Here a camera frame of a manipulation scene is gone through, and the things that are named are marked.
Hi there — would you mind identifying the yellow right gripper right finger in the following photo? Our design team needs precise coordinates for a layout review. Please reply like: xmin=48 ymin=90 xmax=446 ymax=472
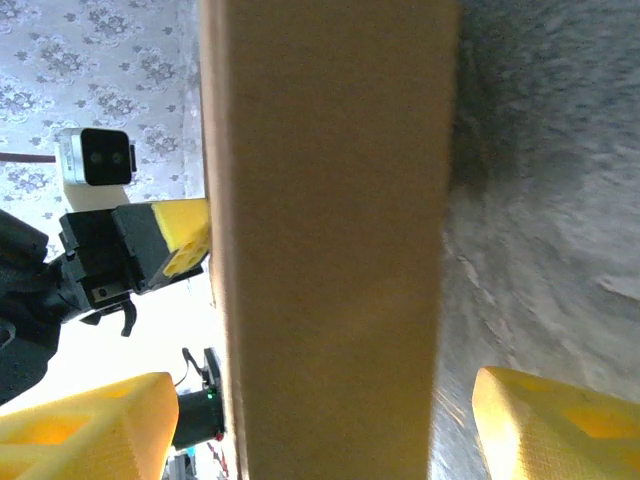
xmin=472 ymin=366 xmax=640 ymax=480

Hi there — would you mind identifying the brown cardboard box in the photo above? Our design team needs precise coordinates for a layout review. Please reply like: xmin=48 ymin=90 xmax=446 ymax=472
xmin=198 ymin=0 xmax=462 ymax=480

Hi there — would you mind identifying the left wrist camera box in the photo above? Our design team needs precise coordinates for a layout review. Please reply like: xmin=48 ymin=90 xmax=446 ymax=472
xmin=53 ymin=127 xmax=138 ymax=211

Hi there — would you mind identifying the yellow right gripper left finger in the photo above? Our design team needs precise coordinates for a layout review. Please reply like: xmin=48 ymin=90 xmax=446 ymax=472
xmin=0 ymin=372 xmax=180 ymax=480

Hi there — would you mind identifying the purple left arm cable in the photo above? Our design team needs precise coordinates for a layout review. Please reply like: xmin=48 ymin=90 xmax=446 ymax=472
xmin=0 ymin=152 xmax=58 ymax=165

